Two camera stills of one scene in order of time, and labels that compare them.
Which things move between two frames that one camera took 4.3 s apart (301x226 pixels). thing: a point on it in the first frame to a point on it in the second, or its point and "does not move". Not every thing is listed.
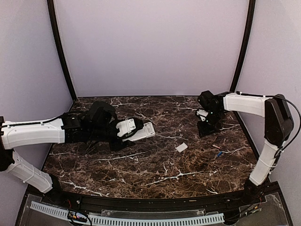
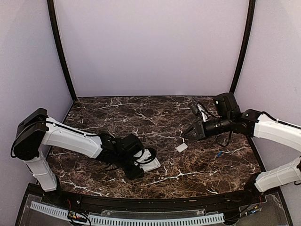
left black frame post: x=53 y=19 does not move
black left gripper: x=120 y=145 to x=132 y=174
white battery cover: x=181 y=147 does not move
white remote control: x=147 y=131 to x=155 y=164
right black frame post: x=244 y=46 does not move
